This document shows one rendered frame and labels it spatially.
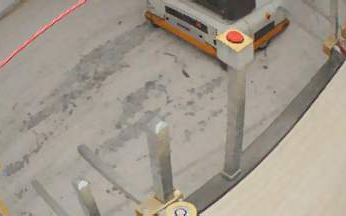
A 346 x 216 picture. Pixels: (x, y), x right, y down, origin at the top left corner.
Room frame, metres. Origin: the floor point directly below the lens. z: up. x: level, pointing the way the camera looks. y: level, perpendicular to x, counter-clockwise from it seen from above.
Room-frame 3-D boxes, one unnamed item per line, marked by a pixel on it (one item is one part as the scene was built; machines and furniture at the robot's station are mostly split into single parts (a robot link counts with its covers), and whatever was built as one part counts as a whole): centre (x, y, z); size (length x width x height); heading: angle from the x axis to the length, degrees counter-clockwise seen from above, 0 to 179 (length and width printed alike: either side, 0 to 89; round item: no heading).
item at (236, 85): (1.16, -0.16, 0.93); 0.05 x 0.05 x 0.45; 42
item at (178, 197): (0.97, 0.05, 0.82); 0.14 x 0.06 x 0.05; 132
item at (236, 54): (1.16, -0.16, 1.18); 0.07 x 0.07 x 0.08; 42
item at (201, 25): (2.53, -0.09, 0.23); 0.41 x 0.02 x 0.08; 42
